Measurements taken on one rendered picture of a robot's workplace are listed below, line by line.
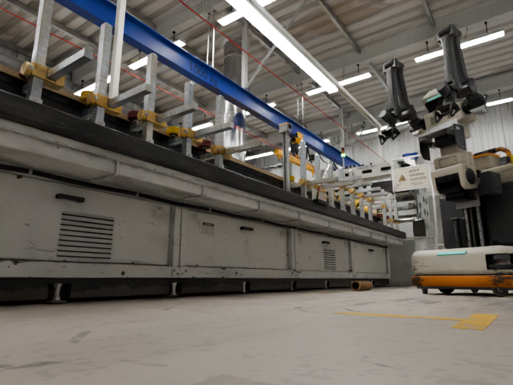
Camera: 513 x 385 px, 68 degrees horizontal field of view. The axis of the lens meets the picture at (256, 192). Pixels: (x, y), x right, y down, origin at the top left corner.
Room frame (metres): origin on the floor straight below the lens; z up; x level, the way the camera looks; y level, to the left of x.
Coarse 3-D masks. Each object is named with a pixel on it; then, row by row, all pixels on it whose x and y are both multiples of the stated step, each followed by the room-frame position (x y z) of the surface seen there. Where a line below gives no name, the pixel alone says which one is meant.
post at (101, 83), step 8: (104, 24) 1.44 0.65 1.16; (104, 32) 1.43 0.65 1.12; (104, 40) 1.43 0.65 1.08; (104, 48) 1.44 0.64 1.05; (104, 56) 1.44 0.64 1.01; (104, 64) 1.44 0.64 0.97; (96, 72) 1.45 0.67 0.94; (104, 72) 1.44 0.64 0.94; (96, 80) 1.45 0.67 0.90; (104, 80) 1.45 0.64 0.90; (96, 88) 1.44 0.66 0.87; (104, 88) 1.45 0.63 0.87; (96, 112) 1.43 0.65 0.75; (104, 112) 1.46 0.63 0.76
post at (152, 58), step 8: (152, 56) 1.64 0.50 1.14; (152, 64) 1.64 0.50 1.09; (152, 72) 1.64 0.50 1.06; (152, 80) 1.64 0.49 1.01; (152, 88) 1.65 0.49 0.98; (144, 96) 1.65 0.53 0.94; (152, 96) 1.65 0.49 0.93; (144, 104) 1.65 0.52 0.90; (152, 104) 1.65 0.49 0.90; (144, 128) 1.64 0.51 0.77; (152, 128) 1.66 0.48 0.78; (144, 136) 1.64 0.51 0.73; (152, 136) 1.66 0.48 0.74
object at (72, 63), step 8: (72, 56) 1.16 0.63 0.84; (80, 56) 1.13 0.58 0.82; (88, 56) 1.13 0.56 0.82; (64, 64) 1.19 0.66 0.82; (72, 64) 1.17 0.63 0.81; (80, 64) 1.17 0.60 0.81; (48, 72) 1.25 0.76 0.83; (56, 72) 1.22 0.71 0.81; (64, 72) 1.22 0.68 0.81; (24, 88) 1.36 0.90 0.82
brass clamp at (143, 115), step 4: (140, 112) 1.62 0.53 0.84; (144, 112) 1.61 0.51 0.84; (148, 112) 1.63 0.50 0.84; (152, 112) 1.65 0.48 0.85; (140, 116) 1.62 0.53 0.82; (144, 116) 1.62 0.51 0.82; (148, 116) 1.63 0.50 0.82; (152, 116) 1.65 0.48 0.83; (140, 120) 1.63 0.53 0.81; (144, 120) 1.63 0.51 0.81; (148, 120) 1.63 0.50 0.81; (152, 120) 1.65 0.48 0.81; (156, 124) 1.67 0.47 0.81; (160, 124) 1.69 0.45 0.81; (164, 124) 1.71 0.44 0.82; (156, 128) 1.73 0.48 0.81; (160, 128) 1.73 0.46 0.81
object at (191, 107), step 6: (192, 102) 1.53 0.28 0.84; (174, 108) 1.59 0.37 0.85; (180, 108) 1.57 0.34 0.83; (186, 108) 1.55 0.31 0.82; (192, 108) 1.53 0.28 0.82; (162, 114) 1.64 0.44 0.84; (168, 114) 1.62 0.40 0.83; (174, 114) 1.59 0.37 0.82; (180, 114) 1.59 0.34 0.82; (186, 114) 1.59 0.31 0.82; (156, 120) 1.66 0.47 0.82; (162, 120) 1.65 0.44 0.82; (168, 120) 1.65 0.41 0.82; (132, 126) 1.76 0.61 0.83; (138, 126) 1.74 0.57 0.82
